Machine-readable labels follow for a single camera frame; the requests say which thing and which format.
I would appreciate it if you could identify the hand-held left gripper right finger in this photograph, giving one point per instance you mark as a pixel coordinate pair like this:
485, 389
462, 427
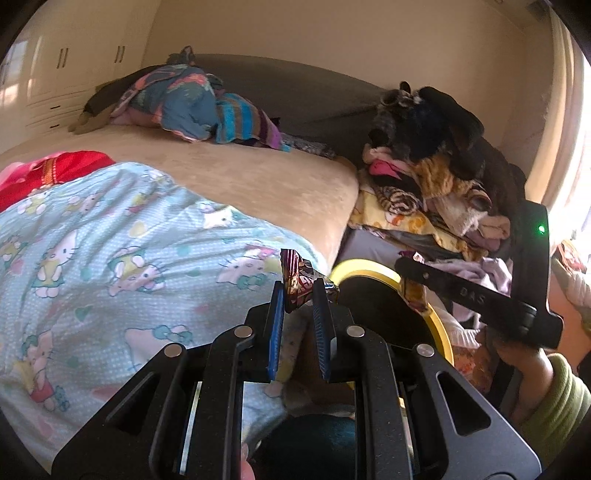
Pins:
322, 323

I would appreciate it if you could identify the beige bed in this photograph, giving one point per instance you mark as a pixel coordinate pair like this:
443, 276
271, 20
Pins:
254, 184

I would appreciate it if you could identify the person's right hand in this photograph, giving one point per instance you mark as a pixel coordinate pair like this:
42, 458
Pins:
528, 369

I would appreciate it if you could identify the person's dark trouser leg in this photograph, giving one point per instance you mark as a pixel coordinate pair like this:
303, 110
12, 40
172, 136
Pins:
314, 452

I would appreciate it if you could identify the pile of mixed clothes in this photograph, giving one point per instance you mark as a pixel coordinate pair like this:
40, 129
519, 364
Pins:
438, 184

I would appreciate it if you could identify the striped blue towel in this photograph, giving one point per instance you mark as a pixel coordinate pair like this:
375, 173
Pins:
244, 120

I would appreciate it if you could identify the dark olive cloth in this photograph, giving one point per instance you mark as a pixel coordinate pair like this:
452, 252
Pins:
99, 110

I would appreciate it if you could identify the red pink blanket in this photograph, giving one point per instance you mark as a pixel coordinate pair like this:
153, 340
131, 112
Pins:
69, 170

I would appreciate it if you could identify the shiny brown snack wrapper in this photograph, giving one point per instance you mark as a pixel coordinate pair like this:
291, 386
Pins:
298, 286

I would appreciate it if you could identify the grey upholstered headboard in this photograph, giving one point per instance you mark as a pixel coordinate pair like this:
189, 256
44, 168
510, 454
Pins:
300, 92

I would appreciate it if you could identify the brown yellow wrapper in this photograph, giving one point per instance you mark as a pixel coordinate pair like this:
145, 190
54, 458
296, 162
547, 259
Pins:
413, 295

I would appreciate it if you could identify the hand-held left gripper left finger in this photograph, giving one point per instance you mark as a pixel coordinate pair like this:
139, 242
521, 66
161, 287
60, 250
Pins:
276, 323

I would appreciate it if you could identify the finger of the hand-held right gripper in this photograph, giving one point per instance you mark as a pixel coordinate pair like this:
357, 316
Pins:
422, 274

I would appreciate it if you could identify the floral blue quilt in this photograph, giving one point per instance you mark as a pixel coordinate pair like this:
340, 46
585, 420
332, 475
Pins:
184, 101

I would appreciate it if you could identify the grey patterned cloth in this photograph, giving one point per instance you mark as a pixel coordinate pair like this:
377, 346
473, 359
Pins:
309, 147

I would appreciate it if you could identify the cream wardrobe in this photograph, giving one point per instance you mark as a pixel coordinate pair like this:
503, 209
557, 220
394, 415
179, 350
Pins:
69, 55

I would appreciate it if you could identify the yellow rimmed waste bin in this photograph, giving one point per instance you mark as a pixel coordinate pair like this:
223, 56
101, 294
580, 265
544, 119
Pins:
358, 264

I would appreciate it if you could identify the light blue cat print blanket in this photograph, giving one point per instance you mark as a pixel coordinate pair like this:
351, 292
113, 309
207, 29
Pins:
115, 277

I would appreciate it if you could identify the cream curtain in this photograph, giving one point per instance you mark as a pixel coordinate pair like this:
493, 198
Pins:
568, 138

